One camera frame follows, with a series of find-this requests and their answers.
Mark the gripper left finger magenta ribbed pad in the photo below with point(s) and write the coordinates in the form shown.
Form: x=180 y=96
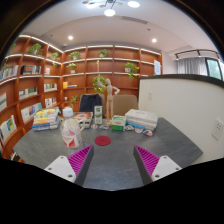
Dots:
x=73 y=168

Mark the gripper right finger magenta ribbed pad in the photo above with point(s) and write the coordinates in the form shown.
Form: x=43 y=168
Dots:
x=153 y=167

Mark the painted stone, right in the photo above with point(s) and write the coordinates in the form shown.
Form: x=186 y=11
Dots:
x=148 y=132

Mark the red round coaster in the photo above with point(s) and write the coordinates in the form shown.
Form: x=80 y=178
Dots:
x=102 y=140

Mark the clear plastic pitcher, red label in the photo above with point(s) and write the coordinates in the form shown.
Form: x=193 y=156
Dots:
x=70 y=129

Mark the orange picture box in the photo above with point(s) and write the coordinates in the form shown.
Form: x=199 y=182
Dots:
x=84 y=118

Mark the stack of white flat boxes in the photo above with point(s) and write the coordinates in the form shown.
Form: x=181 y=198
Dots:
x=147 y=119

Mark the stack of colourful books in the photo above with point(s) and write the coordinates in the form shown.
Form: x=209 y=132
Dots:
x=46 y=119

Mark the green and white small box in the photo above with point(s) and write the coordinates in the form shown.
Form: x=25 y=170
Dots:
x=118 y=123

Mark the green and white tall carton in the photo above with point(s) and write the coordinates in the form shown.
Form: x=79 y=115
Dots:
x=98 y=116

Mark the dark blue chair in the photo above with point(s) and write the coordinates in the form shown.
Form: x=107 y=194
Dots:
x=88 y=102

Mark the tan chair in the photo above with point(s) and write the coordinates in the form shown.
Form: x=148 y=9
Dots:
x=123 y=103

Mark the hanging green plant centre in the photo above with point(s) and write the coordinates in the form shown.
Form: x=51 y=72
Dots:
x=99 y=84

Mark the wooden artist mannequin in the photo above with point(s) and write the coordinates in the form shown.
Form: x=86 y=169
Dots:
x=109 y=104

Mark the potted plant on right shelf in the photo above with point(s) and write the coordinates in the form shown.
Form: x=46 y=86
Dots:
x=131 y=70

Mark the grey window curtain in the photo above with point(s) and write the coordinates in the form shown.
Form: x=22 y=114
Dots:
x=195 y=65

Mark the ceiling lamp cluster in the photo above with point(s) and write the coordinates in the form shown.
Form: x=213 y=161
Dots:
x=108 y=5

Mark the white wall socket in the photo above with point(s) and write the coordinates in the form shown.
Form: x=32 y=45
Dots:
x=217 y=129

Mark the wooden wall bookshelf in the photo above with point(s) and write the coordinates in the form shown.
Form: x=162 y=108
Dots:
x=36 y=74

